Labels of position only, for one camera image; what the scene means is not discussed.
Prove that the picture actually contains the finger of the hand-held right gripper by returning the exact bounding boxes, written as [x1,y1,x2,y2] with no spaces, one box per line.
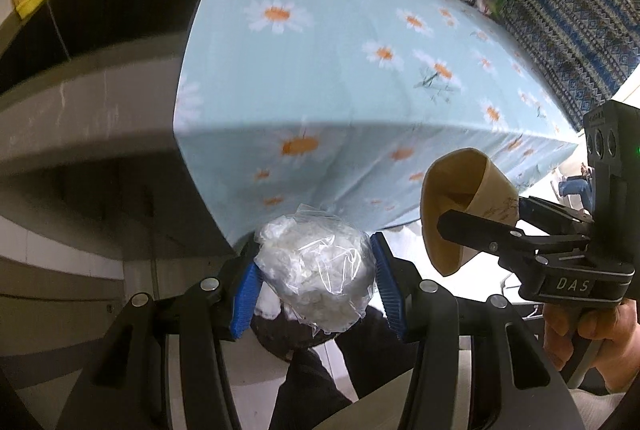
[517,196,596,235]
[437,209,593,268]

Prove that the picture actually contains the blue patterned woven cloth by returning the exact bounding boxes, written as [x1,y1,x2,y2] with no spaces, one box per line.
[500,0,640,121]

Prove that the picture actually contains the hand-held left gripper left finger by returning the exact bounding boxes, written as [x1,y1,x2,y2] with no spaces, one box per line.
[55,255,261,430]

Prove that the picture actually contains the brown paper cup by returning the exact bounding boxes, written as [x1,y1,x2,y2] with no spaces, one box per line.
[421,149,521,279]

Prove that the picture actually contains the plastic bag of white tissue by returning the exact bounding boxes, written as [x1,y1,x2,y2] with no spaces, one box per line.
[252,205,377,339]

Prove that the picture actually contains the daisy print tablecloth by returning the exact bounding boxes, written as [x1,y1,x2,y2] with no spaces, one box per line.
[172,0,581,255]

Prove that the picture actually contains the person's right hand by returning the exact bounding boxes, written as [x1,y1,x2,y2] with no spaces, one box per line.
[542,297,640,396]

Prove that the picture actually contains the person's dark trousers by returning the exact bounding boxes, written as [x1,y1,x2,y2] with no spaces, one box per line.
[269,345,362,430]

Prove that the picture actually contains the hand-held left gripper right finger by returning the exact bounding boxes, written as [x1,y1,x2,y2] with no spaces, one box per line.
[370,232,581,430]

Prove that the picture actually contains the black low cabinet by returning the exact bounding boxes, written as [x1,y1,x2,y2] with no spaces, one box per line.
[0,0,223,98]

